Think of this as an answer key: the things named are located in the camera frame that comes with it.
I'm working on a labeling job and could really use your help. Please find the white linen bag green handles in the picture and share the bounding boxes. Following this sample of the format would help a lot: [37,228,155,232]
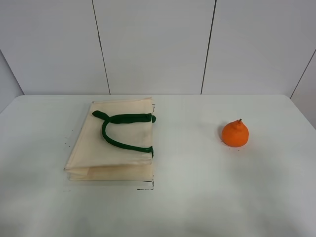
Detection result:
[64,97,156,182]

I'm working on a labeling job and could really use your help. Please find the orange with stem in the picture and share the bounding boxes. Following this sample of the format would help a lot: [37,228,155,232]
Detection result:
[221,119,249,147]

